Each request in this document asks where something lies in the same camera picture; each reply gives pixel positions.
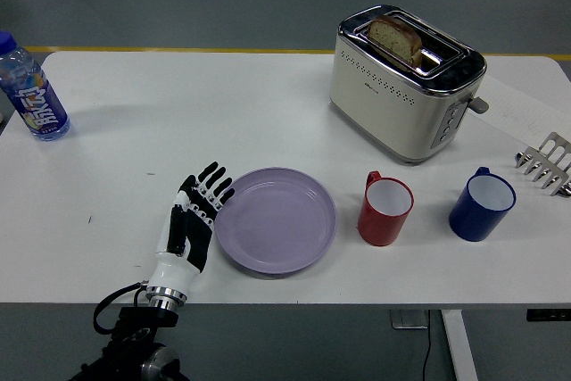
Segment blue drink bottle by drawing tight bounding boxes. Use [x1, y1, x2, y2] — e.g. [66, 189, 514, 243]
[0, 30, 71, 142]

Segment black table control panel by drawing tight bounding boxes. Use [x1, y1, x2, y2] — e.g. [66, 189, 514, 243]
[525, 309, 571, 323]

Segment white paper sheet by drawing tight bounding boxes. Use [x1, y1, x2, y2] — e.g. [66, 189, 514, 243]
[473, 73, 571, 143]

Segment silver metal rack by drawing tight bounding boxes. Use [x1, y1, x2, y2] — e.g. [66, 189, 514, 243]
[514, 132, 571, 197]

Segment bread slice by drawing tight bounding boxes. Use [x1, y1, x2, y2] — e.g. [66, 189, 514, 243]
[367, 14, 424, 66]

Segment grey box under table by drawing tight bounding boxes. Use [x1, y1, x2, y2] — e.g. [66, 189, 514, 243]
[391, 310, 430, 330]

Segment white table leg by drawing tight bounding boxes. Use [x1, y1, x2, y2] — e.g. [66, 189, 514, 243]
[442, 310, 479, 381]

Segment blue mug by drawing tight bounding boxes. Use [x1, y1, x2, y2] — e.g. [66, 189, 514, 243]
[448, 167, 517, 243]

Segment red mug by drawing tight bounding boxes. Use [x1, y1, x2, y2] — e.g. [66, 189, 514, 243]
[357, 170, 415, 247]

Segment cream two-slot toaster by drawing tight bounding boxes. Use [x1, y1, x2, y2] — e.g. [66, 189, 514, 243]
[329, 4, 490, 165]

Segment purple plate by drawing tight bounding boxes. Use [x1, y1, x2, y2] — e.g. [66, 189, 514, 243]
[214, 167, 338, 275]

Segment black hanging cable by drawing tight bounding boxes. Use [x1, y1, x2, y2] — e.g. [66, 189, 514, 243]
[422, 310, 436, 381]

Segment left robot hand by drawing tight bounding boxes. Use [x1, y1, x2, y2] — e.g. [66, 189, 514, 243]
[146, 161, 236, 296]

